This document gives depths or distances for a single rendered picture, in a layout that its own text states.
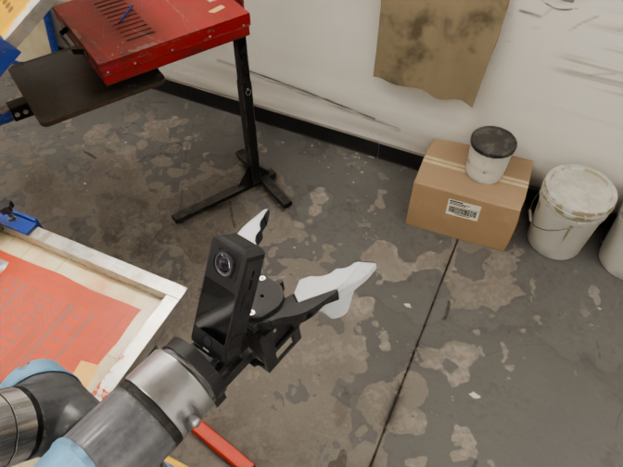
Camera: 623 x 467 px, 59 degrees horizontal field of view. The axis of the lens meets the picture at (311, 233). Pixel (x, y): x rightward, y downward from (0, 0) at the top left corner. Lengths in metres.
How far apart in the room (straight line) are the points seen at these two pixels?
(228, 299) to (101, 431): 0.14
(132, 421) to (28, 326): 1.04
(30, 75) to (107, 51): 0.39
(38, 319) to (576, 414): 1.97
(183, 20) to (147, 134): 1.40
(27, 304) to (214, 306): 1.08
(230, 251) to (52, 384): 0.26
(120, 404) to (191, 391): 0.06
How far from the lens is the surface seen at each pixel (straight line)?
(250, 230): 0.61
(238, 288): 0.48
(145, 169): 3.23
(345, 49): 2.87
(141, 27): 2.15
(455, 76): 2.68
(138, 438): 0.50
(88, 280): 1.54
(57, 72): 2.31
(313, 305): 0.53
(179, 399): 0.50
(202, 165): 3.17
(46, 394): 0.64
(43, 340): 1.48
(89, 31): 2.18
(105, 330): 1.43
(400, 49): 2.67
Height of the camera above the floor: 2.14
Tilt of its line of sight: 50 degrees down
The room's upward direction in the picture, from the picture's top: straight up
